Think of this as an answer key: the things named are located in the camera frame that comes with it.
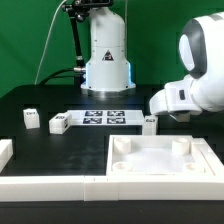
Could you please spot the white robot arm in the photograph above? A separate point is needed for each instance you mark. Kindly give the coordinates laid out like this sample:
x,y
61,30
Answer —
x,y
201,50

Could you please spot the white left fence wall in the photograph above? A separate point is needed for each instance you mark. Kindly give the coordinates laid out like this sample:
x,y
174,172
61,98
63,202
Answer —
x,y
6,152

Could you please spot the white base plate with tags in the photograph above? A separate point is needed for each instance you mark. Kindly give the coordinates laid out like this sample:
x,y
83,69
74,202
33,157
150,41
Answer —
x,y
106,117

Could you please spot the white front fence wall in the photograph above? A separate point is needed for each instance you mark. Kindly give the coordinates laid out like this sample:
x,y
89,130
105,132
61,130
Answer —
x,y
83,188

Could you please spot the white right fence wall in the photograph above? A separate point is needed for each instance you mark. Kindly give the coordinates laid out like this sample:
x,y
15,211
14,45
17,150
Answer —
x,y
210,153

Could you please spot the black camera stand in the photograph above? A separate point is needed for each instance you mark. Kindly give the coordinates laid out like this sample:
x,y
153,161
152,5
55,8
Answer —
x,y
78,11

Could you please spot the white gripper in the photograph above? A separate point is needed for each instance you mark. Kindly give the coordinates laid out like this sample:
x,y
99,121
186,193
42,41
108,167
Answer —
x,y
174,99

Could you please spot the white square table top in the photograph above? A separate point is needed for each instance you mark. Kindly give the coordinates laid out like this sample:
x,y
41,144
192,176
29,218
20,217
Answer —
x,y
156,155

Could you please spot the white fence wall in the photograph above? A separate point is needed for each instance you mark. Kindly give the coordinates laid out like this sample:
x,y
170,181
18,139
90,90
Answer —
x,y
6,152
83,188
210,153

